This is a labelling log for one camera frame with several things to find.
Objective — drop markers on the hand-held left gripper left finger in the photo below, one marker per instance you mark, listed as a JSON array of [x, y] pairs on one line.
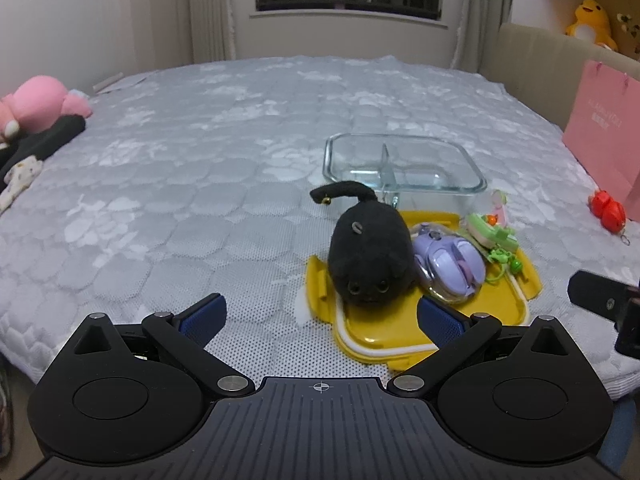
[[204, 316]]

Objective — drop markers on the yellow container lid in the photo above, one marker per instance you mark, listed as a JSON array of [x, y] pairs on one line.
[[380, 332]]

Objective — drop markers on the black cloth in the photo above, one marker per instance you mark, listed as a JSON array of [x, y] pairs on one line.
[[45, 141]]

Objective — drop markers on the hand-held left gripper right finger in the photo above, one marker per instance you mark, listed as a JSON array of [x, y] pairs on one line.
[[440, 322]]

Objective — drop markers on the white curtain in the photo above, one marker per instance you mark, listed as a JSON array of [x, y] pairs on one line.
[[200, 5], [480, 5]]

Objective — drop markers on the white patterned cloth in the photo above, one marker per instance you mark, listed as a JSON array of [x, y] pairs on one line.
[[20, 172]]

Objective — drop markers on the grey quilted bed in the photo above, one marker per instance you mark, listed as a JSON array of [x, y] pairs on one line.
[[200, 160]]

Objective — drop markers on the pink plush toy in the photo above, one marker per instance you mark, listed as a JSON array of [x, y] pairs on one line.
[[37, 100]]

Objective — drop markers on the black cat plush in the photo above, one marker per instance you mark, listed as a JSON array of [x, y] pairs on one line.
[[365, 245]]

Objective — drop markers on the pink paper bag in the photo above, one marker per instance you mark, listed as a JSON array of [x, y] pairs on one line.
[[600, 125]]

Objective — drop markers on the small pink toy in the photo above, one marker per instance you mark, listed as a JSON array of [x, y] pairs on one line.
[[497, 205]]

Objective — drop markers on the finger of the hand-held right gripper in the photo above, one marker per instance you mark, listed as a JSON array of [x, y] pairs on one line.
[[597, 296]]

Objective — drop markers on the clear glass divided container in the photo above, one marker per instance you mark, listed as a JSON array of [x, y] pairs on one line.
[[435, 160]]

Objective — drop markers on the dried flower bunch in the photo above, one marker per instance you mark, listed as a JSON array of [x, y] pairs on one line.
[[627, 25]]

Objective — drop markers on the purple computer mouse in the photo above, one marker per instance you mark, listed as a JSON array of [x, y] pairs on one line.
[[450, 265]]

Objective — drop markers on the beige padded headboard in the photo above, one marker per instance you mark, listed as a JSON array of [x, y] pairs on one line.
[[540, 70]]

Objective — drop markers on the yellow duck plush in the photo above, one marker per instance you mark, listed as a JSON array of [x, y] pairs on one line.
[[592, 20]]

